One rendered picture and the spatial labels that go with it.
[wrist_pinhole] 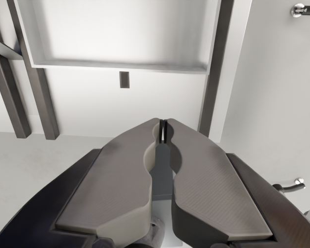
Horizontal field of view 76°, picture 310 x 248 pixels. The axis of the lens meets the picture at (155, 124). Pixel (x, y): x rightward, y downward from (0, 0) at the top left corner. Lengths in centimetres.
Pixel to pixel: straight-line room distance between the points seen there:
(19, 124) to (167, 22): 31
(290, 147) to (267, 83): 54
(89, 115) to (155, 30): 19
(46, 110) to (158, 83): 20
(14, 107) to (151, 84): 24
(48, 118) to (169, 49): 24
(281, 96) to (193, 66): 118
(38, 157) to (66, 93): 148
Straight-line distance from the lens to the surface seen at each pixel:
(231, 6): 32
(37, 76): 37
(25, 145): 182
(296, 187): 187
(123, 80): 35
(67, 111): 40
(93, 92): 37
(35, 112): 43
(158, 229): 70
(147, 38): 32
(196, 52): 33
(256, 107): 145
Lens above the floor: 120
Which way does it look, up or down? 61 degrees down
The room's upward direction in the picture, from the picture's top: 175 degrees counter-clockwise
